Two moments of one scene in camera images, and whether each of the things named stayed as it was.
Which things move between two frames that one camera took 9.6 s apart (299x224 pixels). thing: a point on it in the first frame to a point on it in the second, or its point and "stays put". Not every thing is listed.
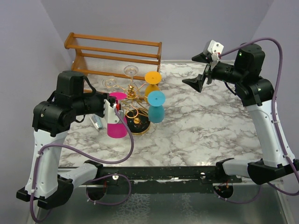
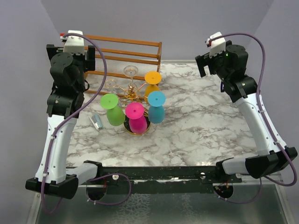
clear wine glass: x=131 y=71 stays put
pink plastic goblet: x=117 y=130 to x=134 y=111
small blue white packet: x=97 y=122 stays put
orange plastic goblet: x=152 y=78 stays put
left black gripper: x=103 y=96 to x=87 y=59
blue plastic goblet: x=156 y=110 stays put
